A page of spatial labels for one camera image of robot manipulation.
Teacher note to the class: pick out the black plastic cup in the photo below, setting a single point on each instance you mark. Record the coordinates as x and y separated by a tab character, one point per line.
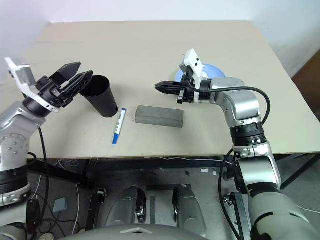
105	102

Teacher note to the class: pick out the light blue plate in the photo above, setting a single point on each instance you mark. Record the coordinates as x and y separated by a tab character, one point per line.
215	71

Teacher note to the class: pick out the small gray floor box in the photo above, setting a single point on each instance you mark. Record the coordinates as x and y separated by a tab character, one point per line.
60	205

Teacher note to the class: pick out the white tape piece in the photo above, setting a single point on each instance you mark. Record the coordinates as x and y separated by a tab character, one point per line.
205	171

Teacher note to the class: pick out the gray felt glasses case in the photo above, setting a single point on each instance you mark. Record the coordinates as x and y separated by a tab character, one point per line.
157	116

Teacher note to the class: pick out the black floor frame bar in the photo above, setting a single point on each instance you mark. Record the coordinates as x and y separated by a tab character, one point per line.
241	217
93	212

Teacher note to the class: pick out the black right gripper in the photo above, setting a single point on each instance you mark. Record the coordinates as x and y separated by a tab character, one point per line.
188	93

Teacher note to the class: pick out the gray rounded leg shell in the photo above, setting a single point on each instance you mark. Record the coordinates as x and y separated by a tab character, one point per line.
122	207
190	210

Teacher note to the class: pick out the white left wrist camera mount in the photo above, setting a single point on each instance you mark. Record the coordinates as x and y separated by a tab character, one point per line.
23	86

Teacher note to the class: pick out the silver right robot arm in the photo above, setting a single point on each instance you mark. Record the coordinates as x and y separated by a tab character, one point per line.
240	105

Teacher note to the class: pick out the silver caster wheel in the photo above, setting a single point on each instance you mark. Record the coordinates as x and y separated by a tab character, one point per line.
229	200

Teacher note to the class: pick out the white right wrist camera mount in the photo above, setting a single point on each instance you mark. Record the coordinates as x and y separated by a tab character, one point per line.
193	60

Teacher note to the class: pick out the gray robot chest shell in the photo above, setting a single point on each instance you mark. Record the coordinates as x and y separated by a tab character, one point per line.
135	233

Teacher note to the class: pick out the black metal table frame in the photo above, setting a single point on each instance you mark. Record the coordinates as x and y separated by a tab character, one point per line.
150	166

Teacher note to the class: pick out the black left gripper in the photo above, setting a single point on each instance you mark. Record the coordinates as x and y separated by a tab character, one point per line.
51	92

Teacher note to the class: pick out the white marker with blue cap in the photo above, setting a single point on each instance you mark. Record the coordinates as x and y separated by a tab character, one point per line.
119	125

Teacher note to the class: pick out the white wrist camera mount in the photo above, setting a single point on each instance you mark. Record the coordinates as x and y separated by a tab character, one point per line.
23	86
193	60

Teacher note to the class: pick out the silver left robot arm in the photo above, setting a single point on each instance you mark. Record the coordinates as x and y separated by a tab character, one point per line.
12	125

